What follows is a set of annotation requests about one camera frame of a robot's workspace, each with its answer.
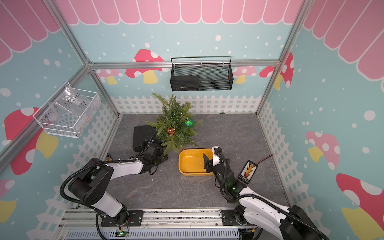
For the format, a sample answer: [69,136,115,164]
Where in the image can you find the yellow plastic bin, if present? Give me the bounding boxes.
[179,149,214,177]

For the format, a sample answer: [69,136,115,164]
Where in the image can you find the copper shiny ball ornament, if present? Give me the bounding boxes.
[167,126,176,136]

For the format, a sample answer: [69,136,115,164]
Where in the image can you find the green glitter ball ornament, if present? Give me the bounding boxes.
[184,118,195,129]

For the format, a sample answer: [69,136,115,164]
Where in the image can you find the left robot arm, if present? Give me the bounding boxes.
[60,142,168,226]

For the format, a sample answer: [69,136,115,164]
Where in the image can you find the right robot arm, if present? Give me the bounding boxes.
[203,147,328,240]

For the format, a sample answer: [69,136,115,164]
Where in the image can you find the small green christmas tree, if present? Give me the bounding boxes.
[146,93,203,154]

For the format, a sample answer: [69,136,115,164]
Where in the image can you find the black flat box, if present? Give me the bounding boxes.
[133,125,156,153]

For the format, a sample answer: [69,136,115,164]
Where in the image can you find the black box in basket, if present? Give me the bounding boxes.
[171,76,200,92]

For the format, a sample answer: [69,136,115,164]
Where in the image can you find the green circuit board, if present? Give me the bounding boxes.
[115,230,130,238]

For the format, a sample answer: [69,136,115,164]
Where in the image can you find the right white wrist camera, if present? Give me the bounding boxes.
[212,146,222,166]

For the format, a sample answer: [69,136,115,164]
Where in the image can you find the black card with red wire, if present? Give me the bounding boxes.
[238,154,273,185]

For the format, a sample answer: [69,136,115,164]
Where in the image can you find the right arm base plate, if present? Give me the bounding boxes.
[219,210,252,226]

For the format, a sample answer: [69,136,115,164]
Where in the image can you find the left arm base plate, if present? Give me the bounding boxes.
[101,210,144,227]

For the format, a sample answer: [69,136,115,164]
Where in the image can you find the black wire mesh basket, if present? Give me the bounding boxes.
[170,56,234,91]

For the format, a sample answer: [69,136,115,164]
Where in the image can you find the white wire wall basket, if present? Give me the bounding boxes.
[32,81,102,139]

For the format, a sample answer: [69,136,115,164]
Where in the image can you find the aluminium front rail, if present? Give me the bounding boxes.
[56,208,310,230]

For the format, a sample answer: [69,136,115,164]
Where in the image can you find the white slotted cable duct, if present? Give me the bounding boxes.
[65,229,241,240]

